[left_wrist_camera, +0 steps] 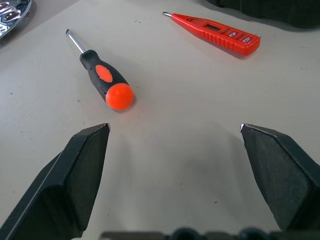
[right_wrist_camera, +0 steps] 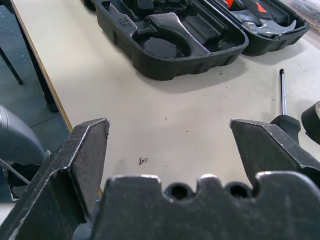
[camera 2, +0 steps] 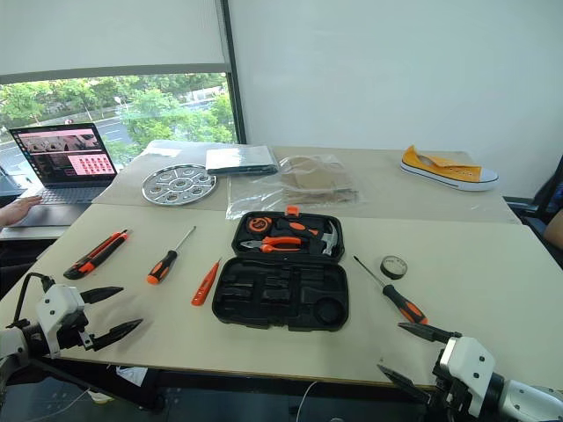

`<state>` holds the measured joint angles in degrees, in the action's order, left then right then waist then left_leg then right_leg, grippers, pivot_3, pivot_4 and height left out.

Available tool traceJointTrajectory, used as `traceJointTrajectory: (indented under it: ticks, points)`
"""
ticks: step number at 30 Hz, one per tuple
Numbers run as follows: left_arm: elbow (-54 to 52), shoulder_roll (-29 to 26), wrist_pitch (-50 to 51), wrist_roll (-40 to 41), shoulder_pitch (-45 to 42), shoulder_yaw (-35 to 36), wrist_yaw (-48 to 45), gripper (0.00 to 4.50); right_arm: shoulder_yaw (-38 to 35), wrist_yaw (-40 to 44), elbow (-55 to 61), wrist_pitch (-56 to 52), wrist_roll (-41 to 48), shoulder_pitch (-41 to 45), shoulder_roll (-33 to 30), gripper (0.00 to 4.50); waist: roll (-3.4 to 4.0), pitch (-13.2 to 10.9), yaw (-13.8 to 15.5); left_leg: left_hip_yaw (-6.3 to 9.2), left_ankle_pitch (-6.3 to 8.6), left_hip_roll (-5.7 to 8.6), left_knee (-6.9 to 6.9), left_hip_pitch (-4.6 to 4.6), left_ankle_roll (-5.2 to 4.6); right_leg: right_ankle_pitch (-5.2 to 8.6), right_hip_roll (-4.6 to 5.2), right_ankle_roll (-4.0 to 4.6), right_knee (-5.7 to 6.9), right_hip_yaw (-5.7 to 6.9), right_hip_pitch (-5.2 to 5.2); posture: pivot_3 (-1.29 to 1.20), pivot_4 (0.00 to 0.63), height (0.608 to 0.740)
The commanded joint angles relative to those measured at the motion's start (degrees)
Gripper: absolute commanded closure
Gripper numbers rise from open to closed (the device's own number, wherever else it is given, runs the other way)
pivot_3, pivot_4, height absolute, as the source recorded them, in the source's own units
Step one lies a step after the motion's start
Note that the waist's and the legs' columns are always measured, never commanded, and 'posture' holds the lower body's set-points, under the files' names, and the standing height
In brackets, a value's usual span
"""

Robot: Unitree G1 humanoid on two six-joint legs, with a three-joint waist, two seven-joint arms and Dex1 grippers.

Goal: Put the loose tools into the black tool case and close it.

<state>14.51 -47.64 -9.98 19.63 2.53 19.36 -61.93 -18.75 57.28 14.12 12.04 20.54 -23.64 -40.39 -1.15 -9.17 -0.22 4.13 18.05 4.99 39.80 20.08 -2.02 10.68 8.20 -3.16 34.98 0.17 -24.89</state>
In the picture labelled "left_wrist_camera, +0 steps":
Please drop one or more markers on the black tool case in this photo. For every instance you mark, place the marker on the black tool case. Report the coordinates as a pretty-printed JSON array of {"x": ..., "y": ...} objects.
[{"x": 277, "y": 10}]

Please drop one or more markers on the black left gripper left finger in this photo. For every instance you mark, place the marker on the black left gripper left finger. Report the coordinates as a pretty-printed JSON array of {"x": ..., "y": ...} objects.
[{"x": 62, "y": 180}]

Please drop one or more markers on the red voltage tester pen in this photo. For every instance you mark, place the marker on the red voltage tester pen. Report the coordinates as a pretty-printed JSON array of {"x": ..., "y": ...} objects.
[{"x": 220, "y": 33}]

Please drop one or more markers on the shiny silver patterned object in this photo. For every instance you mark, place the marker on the shiny silver patterned object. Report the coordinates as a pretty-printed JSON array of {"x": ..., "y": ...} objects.
[{"x": 12, "y": 15}]

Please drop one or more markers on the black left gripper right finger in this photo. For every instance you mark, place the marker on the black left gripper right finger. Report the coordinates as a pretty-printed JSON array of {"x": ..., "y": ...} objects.
[{"x": 280, "y": 175}]

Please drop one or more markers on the black and orange screwdriver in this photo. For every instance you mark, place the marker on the black and orange screwdriver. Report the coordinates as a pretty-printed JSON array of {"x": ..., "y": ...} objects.
[{"x": 105, "y": 75}]

